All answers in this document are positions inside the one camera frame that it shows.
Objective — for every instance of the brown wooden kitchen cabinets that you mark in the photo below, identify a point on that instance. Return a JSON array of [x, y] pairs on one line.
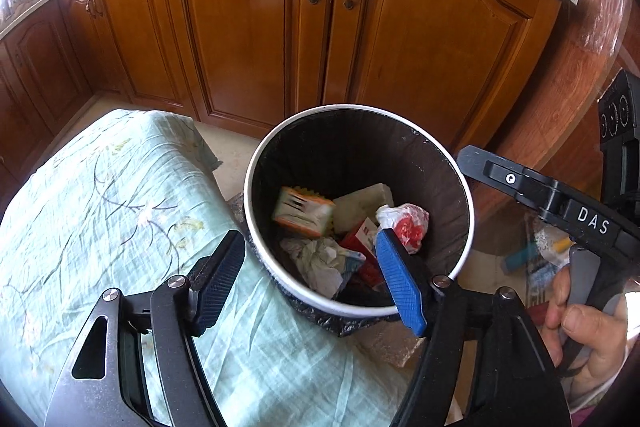
[[454, 67]]

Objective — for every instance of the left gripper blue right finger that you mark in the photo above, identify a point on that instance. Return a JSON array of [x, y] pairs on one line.
[[514, 381]]

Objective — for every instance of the light green floral tablecloth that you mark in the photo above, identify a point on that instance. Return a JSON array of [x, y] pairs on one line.
[[127, 203]]

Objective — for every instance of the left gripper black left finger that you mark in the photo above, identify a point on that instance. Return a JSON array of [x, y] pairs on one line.
[[103, 382]]

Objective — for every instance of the grey paper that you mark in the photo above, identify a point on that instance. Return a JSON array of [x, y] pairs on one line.
[[325, 266]]

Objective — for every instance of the green drink carton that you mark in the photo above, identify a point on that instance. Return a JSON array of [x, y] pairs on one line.
[[351, 209]]

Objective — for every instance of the red white wrapper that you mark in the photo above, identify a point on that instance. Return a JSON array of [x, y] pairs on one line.
[[409, 222]]

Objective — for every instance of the orange white small box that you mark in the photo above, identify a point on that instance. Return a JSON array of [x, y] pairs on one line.
[[308, 215]]

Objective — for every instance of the person's right hand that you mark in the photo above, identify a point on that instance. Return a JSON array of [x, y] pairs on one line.
[[605, 334]]

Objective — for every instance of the white bin with black liner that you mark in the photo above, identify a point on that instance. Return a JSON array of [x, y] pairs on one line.
[[360, 158]]

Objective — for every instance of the red white milk carton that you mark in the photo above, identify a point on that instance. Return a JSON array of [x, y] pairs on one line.
[[362, 240]]

